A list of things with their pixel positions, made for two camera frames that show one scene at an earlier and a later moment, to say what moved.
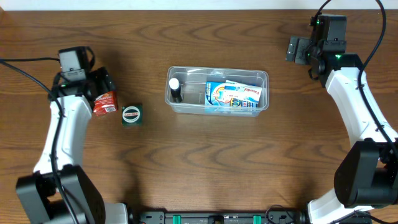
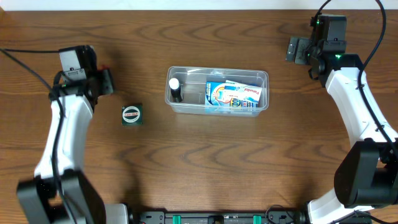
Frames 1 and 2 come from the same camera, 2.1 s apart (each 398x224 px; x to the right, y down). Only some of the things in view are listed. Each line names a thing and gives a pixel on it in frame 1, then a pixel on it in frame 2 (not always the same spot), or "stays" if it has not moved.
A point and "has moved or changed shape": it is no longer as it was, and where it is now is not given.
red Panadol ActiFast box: [106, 102] has moved or changed shape
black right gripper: [296, 50] stays
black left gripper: [103, 84] stays
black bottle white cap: [175, 90] stays
